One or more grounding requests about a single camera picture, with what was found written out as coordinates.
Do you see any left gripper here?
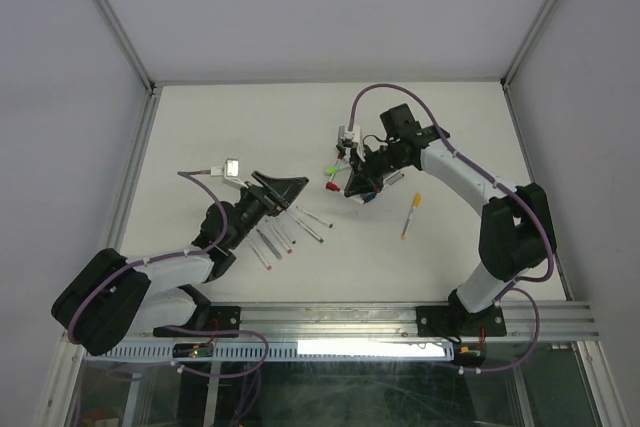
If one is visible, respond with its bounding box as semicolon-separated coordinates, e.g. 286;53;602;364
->
227;172;307;249

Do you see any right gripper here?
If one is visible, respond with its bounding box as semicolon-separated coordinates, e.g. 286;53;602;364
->
344;141;409;196

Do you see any red pen cap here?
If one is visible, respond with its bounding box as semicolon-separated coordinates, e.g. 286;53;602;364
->
325;182;341;192

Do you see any black cap whiteboard marker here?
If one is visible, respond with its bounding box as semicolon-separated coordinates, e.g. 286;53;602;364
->
277;220;296;245

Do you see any translucent grey highlighter pen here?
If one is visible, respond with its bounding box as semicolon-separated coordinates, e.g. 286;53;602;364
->
256;229;283;261

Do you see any magenta cap acrylic marker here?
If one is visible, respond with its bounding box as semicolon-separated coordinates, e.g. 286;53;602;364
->
247;238;272;271

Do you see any green cap rainbow marker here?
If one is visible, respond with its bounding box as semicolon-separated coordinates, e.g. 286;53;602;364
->
287;213;324;243

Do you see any pink cap acrylic marker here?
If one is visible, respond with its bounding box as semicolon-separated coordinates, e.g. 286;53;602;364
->
267;222;293;254

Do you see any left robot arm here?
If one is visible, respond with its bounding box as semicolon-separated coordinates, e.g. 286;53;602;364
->
51;167;309;355

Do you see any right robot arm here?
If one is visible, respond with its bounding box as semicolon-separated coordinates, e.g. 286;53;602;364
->
337;104;557;334

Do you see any blue cap marker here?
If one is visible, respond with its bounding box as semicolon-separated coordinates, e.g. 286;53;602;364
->
361;192;377;204

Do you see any yellow cap long marker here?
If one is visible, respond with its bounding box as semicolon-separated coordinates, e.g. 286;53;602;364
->
401;193;422;240

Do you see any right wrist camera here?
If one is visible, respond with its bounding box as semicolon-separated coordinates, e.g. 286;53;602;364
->
336;124;362;150

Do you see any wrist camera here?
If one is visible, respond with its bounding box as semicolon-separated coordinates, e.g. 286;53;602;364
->
209;158;247;190
336;124;362;150

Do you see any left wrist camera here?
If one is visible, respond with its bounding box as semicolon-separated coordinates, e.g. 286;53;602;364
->
209;158;247;190

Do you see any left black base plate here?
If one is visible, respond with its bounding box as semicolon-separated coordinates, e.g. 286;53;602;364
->
153;305;241;338

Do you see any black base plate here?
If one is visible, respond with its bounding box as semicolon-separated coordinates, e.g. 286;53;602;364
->
415;305;507;339
153;305;241;338

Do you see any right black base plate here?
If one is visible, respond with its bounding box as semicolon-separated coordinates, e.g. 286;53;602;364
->
415;305;507;339

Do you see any grey slotted cable duct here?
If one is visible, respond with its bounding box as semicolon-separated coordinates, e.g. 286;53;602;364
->
85;339;454;364

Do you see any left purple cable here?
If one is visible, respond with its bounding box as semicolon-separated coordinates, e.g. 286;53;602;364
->
67;170;271;378

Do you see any purple cable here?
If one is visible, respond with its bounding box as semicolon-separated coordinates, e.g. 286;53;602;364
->
67;170;271;378
349;83;557;376

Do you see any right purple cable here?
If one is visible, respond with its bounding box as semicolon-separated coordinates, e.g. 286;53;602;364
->
349;83;557;376

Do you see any aluminium mounting rail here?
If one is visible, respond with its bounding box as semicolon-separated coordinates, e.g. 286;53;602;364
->
74;300;599;355

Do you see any left aluminium frame post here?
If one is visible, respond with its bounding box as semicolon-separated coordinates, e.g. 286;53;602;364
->
91;0;156;96

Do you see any aluminium frame post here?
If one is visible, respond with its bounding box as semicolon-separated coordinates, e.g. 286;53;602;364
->
500;0;560;91
91;0;156;96

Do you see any right aluminium frame post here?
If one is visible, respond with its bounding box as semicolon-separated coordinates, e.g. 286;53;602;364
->
500;0;560;91

